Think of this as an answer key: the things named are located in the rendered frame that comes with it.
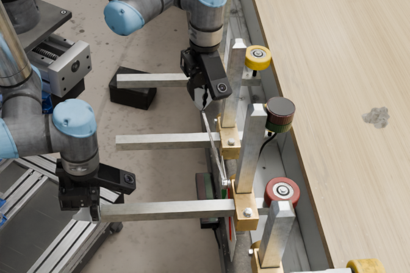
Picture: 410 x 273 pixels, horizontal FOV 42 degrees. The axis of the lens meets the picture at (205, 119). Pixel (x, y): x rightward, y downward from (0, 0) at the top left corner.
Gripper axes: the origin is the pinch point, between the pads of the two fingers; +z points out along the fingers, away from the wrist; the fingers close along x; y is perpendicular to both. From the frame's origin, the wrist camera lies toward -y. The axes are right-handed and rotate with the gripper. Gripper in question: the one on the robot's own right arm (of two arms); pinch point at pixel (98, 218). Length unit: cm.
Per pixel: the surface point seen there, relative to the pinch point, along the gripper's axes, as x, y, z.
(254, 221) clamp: 5.0, -35.3, -3.4
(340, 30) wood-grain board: -62, -74, -7
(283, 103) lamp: -5, -39, -31
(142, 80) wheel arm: -48.6, -11.1, 0.6
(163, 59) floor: -158, -24, 83
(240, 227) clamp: 5.0, -32.5, -1.1
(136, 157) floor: -89, -8, 83
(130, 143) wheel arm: -23.5, -7.5, 0.5
